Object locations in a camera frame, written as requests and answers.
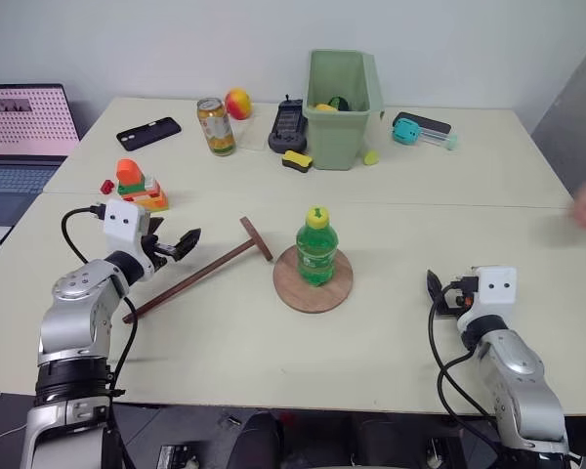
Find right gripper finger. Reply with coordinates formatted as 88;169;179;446
425;268;444;305
433;303;463;322

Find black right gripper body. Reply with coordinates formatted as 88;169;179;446
441;275;481;318

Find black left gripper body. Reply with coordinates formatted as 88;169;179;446
140;233;183;269

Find brown wooden T-shaped stick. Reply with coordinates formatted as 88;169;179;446
121;216;275;325

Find colourful toy block stack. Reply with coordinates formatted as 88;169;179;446
114;158;170;213

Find black smartphone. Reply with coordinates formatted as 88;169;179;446
115;116;184;152

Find yellow drink can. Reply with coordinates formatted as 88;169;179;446
195;97;237;158

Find round wooden base disc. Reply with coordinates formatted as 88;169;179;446
272;245;355;315

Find green soda bottle yellow cap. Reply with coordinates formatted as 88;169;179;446
295;205;340;289

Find yellow and black sponge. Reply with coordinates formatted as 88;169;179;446
280;149;315;173

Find dark rounded shape under table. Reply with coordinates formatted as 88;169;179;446
226;410;285;469
349;413;424;469

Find clear plastic tube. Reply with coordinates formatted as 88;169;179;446
416;128;460;151

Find red and yellow toy fruit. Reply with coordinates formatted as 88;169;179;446
224;87;254;121

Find grey laptop computer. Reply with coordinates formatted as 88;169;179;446
0;83;82;247

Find teal toy device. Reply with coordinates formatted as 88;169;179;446
391;117;422;146

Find black flat case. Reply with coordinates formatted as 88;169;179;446
393;111;453;137

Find light green plastic bin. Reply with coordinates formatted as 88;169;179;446
302;48;386;172

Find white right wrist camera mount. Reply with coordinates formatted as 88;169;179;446
455;266;519;329

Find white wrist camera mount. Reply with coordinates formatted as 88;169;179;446
455;266;519;329
102;197;154;282

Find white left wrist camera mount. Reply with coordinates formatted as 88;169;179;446
102;197;154;282

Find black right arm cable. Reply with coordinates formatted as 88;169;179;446
428;286;500;444

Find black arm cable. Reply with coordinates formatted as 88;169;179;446
428;286;500;444
61;201;141;469

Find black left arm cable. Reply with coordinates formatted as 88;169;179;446
61;201;141;469

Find thin white cable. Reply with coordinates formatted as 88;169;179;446
0;390;29;442

